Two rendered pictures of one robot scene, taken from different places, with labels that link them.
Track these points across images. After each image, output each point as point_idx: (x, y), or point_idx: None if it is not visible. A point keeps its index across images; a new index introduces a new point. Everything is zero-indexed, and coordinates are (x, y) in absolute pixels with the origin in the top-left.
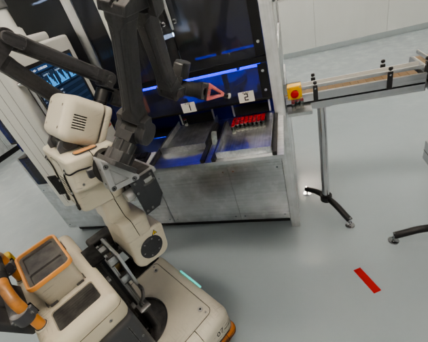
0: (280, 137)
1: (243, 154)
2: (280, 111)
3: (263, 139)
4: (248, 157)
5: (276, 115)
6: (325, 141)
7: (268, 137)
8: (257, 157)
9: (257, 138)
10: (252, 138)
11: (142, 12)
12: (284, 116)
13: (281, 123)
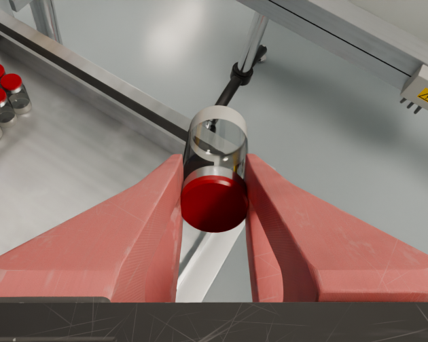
0: (157, 112)
1: (179, 287)
2: None
3: (119, 162)
4: (209, 277)
5: None
6: (57, 25)
7: (123, 140)
8: (229, 246)
9: (87, 172)
10: (64, 187)
11: None
12: (7, 11)
13: (63, 53)
